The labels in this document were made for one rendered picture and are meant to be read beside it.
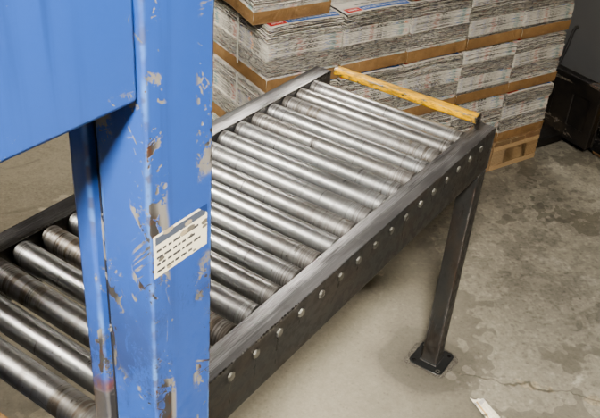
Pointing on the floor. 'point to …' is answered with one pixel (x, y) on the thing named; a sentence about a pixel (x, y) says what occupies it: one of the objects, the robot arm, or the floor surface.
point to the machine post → (152, 209)
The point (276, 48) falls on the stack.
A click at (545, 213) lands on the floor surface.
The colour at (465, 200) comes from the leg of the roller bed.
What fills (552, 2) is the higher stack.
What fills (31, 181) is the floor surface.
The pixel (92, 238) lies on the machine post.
